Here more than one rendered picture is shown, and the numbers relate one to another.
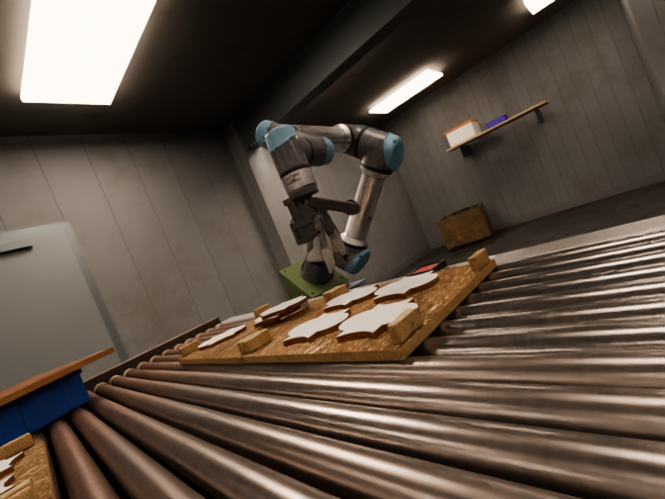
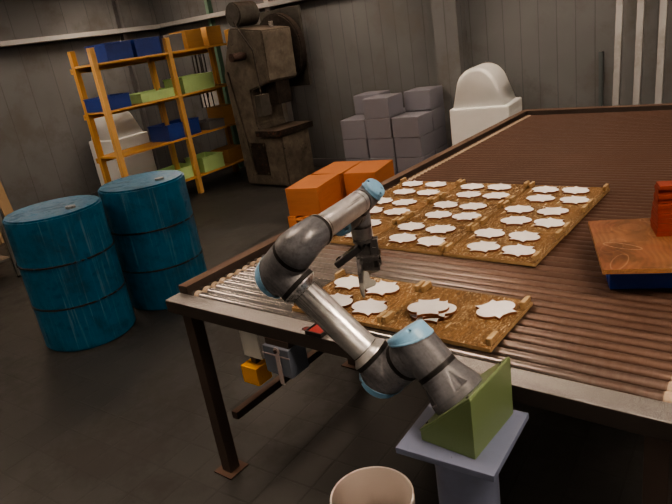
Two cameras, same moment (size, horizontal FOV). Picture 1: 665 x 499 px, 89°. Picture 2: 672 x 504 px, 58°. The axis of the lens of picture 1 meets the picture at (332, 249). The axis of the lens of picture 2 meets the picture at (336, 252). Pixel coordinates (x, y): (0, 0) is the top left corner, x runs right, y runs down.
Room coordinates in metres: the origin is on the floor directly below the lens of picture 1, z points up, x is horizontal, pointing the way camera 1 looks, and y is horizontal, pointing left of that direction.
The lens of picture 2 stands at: (2.81, -0.29, 1.92)
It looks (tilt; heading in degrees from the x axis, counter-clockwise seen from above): 20 degrees down; 174
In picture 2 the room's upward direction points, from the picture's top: 9 degrees counter-clockwise
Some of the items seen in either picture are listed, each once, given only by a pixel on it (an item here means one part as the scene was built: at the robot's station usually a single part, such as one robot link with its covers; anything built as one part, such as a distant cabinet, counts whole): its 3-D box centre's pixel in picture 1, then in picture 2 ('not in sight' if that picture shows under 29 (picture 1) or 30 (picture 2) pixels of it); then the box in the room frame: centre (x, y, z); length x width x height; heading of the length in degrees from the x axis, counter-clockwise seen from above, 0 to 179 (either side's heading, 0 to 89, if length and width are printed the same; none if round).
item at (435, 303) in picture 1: (364, 313); (359, 298); (0.67, -0.01, 0.93); 0.41 x 0.35 x 0.02; 44
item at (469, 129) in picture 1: (463, 134); not in sight; (6.24, -3.03, 1.94); 0.50 x 0.42 x 0.28; 47
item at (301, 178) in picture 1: (299, 183); (362, 232); (0.81, 0.01, 1.24); 0.08 x 0.08 x 0.05
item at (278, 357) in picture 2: not in sight; (284, 357); (0.71, -0.34, 0.77); 0.14 x 0.11 x 0.18; 44
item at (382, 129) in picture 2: not in sight; (394, 137); (-4.62, 1.42, 0.54); 1.09 x 0.74 x 1.08; 47
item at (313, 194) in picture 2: not in sight; (343, 192); (-3.62, 0.55, 0.22); 1.21 x 0.83 x 0.44; 146
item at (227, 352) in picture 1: (260, 329); (456, 315); (0.97, 0.28, 0.93); 0.41 x 0.35 x 0.02; 43
